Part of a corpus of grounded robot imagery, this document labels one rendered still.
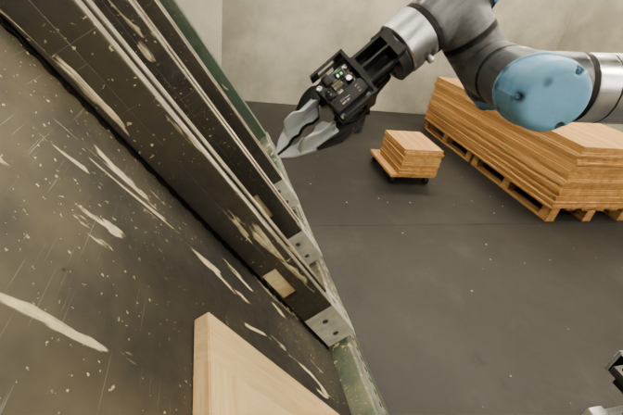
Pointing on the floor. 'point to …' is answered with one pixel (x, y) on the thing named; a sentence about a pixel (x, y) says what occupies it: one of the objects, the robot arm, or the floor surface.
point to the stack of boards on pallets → (534, 156)
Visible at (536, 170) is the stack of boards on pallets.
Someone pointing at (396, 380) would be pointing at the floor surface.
